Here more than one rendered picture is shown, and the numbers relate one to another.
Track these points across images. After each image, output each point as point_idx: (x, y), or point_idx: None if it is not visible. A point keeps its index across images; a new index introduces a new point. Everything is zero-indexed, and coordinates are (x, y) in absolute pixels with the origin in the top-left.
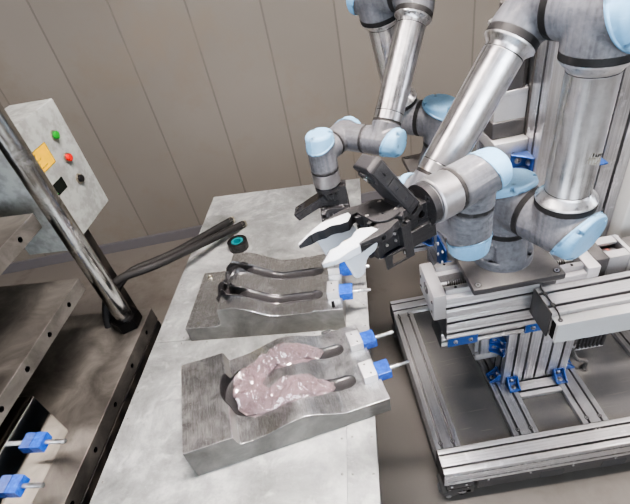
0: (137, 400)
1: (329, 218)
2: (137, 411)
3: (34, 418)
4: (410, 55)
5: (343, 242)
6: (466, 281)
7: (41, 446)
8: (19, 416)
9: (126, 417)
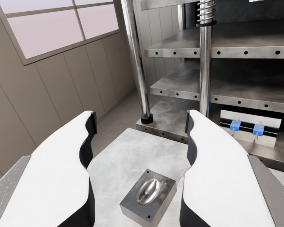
0: None
1: (260, 170)
2: (281, 177)
3: (269, 124)
4: None
5: (82, 134)
6: None
7: (254, 131)
8: (267, 116)
9: (277, 171)
